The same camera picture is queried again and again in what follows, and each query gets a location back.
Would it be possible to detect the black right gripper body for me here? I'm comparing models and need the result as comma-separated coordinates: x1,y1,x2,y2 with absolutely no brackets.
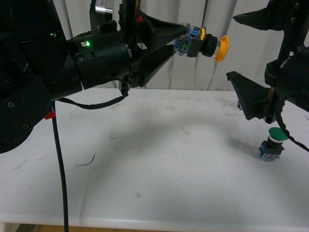
265,0,309,123

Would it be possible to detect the yellow push button switch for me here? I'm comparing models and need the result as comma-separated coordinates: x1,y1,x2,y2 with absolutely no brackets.
173,24,230,63

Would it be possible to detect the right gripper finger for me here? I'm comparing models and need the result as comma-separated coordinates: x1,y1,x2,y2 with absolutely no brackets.
233,5,285,31
226,71,270,120

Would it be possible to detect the curved black wire scrap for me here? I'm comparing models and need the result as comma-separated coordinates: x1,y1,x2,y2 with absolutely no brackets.
75,154,96,167

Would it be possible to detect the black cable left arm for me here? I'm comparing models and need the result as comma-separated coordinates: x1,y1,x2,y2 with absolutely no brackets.
51,72,132,232

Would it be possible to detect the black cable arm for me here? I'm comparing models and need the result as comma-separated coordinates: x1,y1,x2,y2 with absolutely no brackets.
51,72,132,232
275,99,309,153

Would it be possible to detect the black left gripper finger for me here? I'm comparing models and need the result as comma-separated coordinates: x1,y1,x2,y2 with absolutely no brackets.
138,11,187,48
139,44,174,87

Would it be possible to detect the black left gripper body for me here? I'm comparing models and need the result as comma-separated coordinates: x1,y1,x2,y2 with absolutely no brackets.
72,0,140,94

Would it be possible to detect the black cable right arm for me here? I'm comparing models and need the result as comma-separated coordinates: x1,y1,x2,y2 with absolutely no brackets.
275,99,309,153

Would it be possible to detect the white pleated curtain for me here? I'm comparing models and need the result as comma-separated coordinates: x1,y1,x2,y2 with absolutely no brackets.
52,0,309,92

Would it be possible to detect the green push button switch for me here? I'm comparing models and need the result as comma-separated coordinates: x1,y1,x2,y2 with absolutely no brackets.
259,127,288,162

